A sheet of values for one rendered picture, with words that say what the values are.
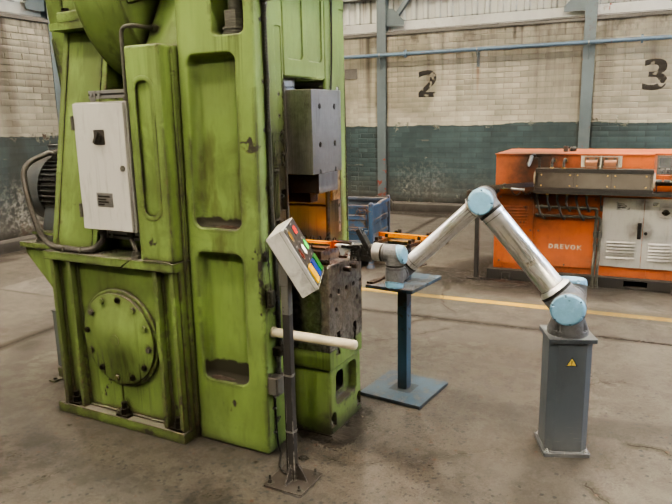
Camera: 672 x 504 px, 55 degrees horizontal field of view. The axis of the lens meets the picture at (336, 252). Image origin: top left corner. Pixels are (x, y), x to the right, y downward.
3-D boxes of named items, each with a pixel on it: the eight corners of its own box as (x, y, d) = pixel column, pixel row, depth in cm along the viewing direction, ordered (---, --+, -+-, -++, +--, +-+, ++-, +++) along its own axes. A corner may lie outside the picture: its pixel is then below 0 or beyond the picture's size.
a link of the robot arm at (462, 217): (489, 178, 309) (391, 265, 336) (485, 180, 297) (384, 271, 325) (505, 196, 308) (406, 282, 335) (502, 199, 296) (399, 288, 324)
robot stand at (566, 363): (577, 436, 330) (584, 324, 318) (590, 458, 309) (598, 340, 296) (533, 435, 332) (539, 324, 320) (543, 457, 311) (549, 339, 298)
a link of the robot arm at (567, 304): (594, 305, 292) (489, 177, 298) (594, 316, 276) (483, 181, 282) (565, 323, 298) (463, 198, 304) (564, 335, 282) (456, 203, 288)
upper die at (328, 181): (338, 189, 330) (337, 170, 328) (319, 193, 312) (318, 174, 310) (269, 186, 349) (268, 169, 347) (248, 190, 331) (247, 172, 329)
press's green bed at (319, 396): (362, 409, 365) (361, 331, 356) (332, 438, 333) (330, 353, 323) (280, 392, 391) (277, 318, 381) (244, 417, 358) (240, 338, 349)
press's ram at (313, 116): (349, 168, 339) (348, 90, 331) (313, 175, 306) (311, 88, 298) (282, 167, 358) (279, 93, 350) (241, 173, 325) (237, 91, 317)
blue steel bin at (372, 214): (392, 254, 773) (392, 194, 758) (373, 269, 700) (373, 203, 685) (300, 249, 813) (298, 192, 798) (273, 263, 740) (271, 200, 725)
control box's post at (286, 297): (299, 479, 296) (291, 250, 274) (295, 483, 293) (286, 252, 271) (292, 477, 298) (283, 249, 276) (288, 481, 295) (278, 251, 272)
